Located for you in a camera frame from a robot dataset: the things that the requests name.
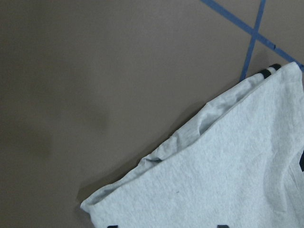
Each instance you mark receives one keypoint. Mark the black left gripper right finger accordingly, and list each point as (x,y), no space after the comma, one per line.
(222,226)

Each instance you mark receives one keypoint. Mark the grey t-shirt with cartoon print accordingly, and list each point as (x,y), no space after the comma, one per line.
(236,162)

